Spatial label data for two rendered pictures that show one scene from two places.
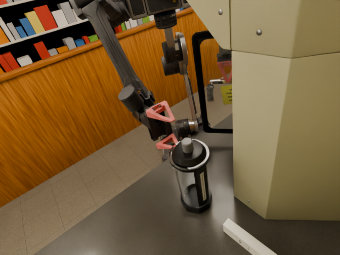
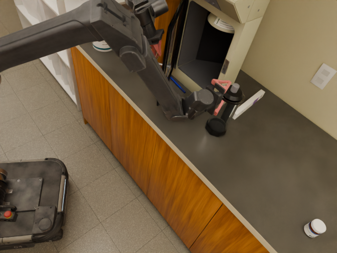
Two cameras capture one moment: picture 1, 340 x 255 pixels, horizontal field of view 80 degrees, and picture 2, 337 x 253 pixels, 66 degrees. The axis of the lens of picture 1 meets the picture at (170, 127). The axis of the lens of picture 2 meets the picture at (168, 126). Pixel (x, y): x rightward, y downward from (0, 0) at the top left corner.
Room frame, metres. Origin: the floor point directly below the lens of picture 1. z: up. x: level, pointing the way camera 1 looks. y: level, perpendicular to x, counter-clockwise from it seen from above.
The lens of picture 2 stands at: (0.88, 0.66, 1.86)
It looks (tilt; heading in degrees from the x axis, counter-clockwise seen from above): 50 degrees down; 250
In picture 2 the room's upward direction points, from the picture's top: 12 degrees clockwise
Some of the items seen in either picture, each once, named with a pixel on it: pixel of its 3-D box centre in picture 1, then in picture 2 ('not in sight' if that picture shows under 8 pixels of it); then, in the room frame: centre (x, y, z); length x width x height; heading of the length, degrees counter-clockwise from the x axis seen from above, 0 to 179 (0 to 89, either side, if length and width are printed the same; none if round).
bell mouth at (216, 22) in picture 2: not in sight; (229, 16); (0.36, -0.32, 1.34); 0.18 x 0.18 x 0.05
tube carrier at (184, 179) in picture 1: (193, 177); (223, 111); (0.39, -0.03, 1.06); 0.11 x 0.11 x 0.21
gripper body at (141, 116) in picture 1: (153, 120); (205, 103); (0.53, 0.05, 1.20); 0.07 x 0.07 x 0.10; 29
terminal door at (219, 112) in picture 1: (242, 88); (170, 52); (0.60, -0.27, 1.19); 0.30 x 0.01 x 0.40; 66
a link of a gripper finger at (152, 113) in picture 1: (163, 119); (220, 89); (0.47, 0.01, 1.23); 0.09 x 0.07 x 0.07; 29
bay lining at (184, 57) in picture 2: not in sight; (219, 43); (0.35, -0.35, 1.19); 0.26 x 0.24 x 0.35; 119
